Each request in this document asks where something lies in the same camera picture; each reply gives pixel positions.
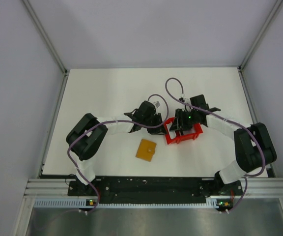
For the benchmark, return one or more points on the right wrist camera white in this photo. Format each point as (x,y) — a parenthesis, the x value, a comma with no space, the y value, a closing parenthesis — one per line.
(184,99)

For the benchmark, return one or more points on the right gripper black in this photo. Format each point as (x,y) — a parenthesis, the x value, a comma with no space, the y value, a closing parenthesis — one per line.
(179,124)

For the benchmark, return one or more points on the aluminium frame rail front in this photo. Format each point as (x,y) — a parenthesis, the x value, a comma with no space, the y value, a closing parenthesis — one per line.
(258,187)

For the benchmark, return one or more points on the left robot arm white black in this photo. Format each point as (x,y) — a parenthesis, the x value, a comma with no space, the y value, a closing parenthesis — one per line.
(88,134)

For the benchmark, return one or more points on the grey slotted cable duct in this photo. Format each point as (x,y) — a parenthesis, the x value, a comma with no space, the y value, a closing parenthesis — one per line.
(86,204)

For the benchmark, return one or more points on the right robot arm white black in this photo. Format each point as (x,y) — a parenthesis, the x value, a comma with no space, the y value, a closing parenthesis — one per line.
(252,143)

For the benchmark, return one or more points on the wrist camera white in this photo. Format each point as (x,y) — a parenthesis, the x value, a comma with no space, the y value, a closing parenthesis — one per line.
(156,104)
(184,99)

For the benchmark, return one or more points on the yellow leather card holder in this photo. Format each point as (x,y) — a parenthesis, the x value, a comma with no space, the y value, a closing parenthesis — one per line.
(146,150)

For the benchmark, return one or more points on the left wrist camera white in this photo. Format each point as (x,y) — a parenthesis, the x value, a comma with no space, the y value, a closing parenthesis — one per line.
(156,104)

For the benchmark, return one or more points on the red plastic card bin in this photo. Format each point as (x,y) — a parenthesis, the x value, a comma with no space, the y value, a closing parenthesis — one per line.
(176,137)

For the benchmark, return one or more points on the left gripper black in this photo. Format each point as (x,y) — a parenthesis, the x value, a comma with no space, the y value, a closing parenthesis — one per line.
(159,130)

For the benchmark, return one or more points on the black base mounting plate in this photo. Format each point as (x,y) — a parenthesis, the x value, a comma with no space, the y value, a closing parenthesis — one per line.
(153,190)

